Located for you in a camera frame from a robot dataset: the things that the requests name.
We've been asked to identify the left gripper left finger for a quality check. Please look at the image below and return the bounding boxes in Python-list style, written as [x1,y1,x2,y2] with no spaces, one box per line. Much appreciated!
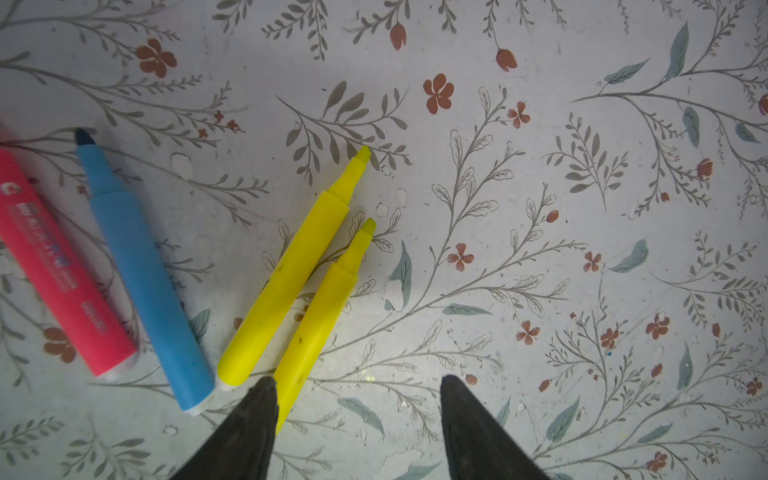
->
[173,376,279,480]

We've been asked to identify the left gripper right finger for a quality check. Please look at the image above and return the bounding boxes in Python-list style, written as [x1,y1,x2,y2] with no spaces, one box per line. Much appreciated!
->
[440,375,548,480]

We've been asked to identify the yellow highlighter pen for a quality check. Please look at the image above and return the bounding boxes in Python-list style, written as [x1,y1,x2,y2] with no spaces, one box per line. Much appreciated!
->
[273,218,376,431]
[216,146,371,391]

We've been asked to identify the blue highlighter pen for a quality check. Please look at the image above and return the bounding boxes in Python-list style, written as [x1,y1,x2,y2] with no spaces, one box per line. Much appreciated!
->
[74,128,215,416]

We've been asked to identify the pink highlighter pen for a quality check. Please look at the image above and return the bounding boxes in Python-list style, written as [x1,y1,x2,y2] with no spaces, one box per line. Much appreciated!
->
[1,150,138,381]

